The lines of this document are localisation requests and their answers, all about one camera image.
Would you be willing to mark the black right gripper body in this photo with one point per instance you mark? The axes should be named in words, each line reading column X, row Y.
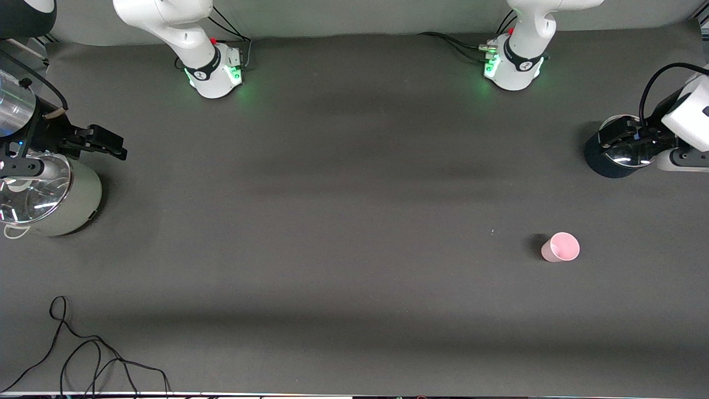
column 51, row 137

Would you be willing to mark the pink plastic cup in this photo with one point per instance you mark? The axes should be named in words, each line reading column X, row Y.
column 560, row 247

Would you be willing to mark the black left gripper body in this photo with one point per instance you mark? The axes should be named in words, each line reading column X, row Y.
column 657, row 131

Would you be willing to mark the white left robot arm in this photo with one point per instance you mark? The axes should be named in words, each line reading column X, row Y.
column 520, row 61

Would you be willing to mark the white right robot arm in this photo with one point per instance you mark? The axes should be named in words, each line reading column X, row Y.
column 183, row 33

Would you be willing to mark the dark blue saucepan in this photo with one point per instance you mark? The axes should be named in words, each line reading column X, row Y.
column 601, row 164

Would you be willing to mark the glass lid with white knob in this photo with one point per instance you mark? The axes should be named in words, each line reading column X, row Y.
column 39, row 202

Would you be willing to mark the dark grey table mat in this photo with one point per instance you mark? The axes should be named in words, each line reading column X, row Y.
column 354, row 249

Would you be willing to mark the pale grey cooking pot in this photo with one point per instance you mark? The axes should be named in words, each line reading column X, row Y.
column 83, row 194

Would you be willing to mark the aluminium frame rail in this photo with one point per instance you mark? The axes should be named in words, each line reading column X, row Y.
column 34, row 51

